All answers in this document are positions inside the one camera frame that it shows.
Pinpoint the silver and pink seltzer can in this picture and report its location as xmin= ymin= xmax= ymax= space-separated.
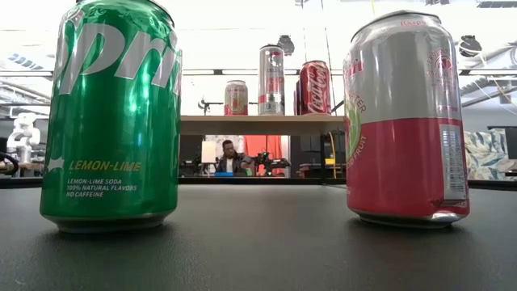
xmin=224 ymin=79 xmax=249 ymax=116
xmin=342 ymin=10 xmax=471 ymax=229

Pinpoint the white Celsius can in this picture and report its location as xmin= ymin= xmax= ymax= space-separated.
xmin=258 ymin=44 xmax=287 ymax=116

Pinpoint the wooden shelf with black legs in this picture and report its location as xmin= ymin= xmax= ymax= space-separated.
xmin=179 ymin=114 xmax=347 ymax=181

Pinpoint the orange panel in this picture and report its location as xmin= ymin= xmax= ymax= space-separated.
xmin=243 ymin=134 xmax=286 ymax=175

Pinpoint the person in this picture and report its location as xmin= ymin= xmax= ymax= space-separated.
xmin=216 ymin=139 xmax=255 ymax=178

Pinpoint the black bar stand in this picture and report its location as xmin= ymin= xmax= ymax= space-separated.
xmin=197 ymin=96 xmax=259 ymax=116

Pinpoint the black ceiling fixture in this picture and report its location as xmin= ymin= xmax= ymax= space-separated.
xmin=276 ymin=35 xmax=296 ymax=57
xmin=458 ymin=35 xmax=484 ymax=57

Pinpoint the black table mat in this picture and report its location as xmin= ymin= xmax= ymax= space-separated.
xmin=0 ymin=183 xmax=517 ymax=291

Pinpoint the green Sprite can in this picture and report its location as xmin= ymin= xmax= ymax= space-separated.
xmin=39 ymin=0 xmax=183 ymax=234

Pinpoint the leaf-patterned sofa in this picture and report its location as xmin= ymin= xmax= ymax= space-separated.
xmin=463 ymin=128 xmax=517 ymax=182

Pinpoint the black aluminium table frame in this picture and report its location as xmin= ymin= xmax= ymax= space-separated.
xmin=0 ymin=175 xmax=517 ymax=191

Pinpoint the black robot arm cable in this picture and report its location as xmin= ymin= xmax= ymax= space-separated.
xmin=0 ymin=152 xmax=20 ymax=175

